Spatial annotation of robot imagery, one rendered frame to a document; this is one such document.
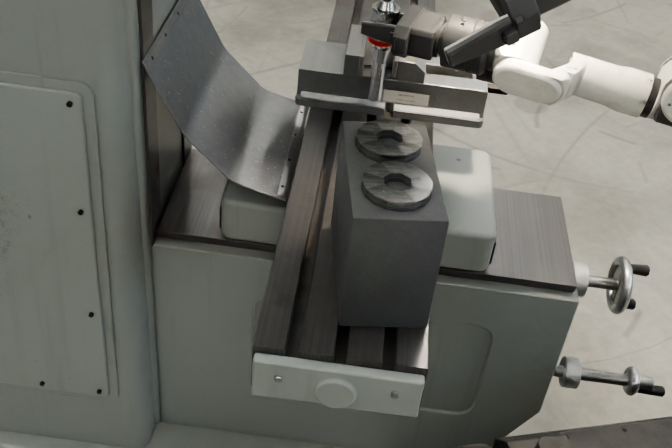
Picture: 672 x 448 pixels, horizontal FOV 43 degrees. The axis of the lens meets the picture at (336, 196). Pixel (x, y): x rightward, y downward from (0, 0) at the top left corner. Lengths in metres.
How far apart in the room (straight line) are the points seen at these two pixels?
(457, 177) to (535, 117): 1.93
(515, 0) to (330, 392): 0.60
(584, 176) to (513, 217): 1.56
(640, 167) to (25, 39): 2.52
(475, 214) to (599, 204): 1.62
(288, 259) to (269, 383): 0.20
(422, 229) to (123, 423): 1.03
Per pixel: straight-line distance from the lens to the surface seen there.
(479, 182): 1.65
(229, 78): 1.66
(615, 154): 3.47
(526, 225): 1.73
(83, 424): 1.95
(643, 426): 1.64
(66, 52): 1.39
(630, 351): 2.64
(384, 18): 1.44
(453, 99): 1.59
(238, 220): 1.55
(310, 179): 1.41
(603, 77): 1.41
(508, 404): 1.83
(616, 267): 1.83
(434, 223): 1.05
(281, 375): 1.14
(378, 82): 1.51
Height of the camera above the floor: 1.76
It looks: 37 degrees down
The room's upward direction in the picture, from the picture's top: 6 degrees clockwise
